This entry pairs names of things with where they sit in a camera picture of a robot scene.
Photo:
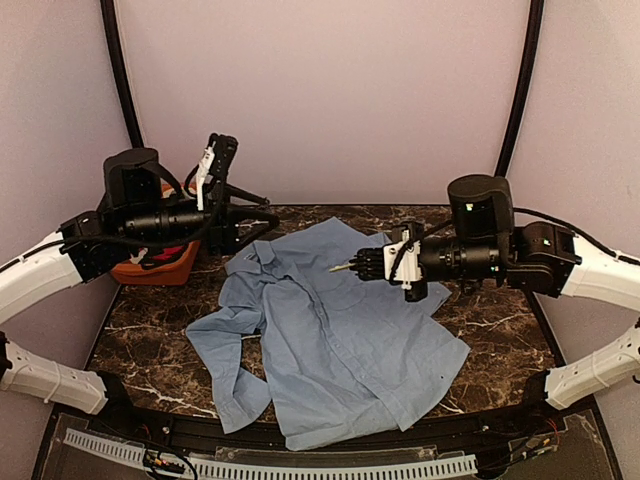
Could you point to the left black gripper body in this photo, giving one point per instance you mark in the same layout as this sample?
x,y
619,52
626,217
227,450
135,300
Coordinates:
x,y
147,224

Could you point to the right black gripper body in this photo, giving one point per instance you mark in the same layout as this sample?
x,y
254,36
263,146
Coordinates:
x,y
478,258

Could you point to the light blue shirt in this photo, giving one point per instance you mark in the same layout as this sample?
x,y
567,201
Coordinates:
x,y
337,357

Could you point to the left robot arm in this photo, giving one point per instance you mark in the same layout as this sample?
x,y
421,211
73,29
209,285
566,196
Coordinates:
x,y
27,280

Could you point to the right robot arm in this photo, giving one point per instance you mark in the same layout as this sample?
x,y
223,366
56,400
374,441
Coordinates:
x,y
551,257

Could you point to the red cloth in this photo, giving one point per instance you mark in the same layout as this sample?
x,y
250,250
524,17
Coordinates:
x,y
156,257

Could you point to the orange plastic basket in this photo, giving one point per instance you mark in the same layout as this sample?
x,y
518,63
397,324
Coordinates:
x,y
171,267

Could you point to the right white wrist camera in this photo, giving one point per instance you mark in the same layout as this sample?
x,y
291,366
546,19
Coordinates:
x,y
401,257

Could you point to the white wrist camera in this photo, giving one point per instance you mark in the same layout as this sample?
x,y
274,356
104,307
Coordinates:
x,y
202,174
401,257

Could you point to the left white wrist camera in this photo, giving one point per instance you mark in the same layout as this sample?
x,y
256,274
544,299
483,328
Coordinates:
x,y
202,174

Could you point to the black left frame pole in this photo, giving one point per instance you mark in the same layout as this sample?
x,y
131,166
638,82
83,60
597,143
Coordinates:
x,y
120,73

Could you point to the black frame pole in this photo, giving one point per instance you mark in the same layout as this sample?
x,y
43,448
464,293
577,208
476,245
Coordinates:
x,y
120,73
521,91

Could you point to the black right frame pole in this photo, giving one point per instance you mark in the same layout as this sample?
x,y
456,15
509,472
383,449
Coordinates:
x,y
521,91

